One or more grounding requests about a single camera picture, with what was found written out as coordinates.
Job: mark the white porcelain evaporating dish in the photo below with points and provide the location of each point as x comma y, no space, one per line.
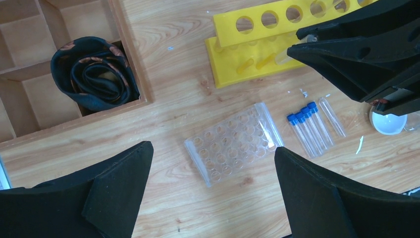
389,124

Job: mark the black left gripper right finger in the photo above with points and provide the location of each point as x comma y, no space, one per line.
323,204

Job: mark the clear glass test tube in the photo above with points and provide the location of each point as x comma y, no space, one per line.
289,53

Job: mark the dark floral rolled cloth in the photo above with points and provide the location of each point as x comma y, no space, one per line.
94,73

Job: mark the wooden compartment organizer tray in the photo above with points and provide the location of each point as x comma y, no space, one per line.
31,31

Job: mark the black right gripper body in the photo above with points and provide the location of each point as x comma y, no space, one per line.
401,101

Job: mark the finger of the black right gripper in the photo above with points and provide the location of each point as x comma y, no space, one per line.
374,19
363,67

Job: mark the small glass flask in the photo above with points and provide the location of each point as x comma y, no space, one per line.
413,121

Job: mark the yellow test tube rack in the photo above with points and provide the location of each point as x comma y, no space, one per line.
252,42

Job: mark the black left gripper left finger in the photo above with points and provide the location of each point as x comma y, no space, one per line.
99,201

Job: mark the clear plastic well plate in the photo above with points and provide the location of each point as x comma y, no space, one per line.
234,144

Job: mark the blue capped tube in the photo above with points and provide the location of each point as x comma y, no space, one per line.
315,129
297,122
310,134
324,135

